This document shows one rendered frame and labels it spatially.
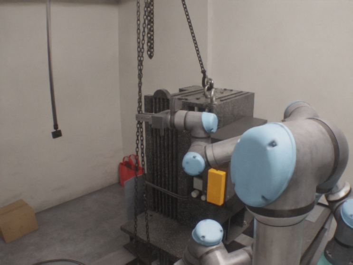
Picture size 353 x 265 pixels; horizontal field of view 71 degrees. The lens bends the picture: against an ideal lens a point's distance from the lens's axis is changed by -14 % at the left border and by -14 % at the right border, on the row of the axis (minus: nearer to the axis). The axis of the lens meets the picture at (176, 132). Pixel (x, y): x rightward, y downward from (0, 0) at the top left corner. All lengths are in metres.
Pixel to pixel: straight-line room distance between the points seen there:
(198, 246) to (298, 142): 0.44
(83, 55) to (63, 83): 0.42
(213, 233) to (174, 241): 0.82
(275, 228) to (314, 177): 0.10
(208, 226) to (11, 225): 2.69
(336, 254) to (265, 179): 0.81
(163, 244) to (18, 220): 2.04
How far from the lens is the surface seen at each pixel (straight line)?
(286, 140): 0.40
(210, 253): 0.73
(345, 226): 1.11
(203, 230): 0.73
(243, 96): 1.58
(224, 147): 0.92
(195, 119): 1.04
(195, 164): 0.93
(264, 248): 0.48
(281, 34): 2.40
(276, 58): 2.41
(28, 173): 3.47
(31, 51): 3.26
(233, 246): 2.00
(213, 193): 1.30
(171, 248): 1.50
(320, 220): 2.32
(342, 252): 1.16
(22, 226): 3.30
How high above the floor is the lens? 1.88
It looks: 17 degrees down
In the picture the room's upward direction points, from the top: straight up
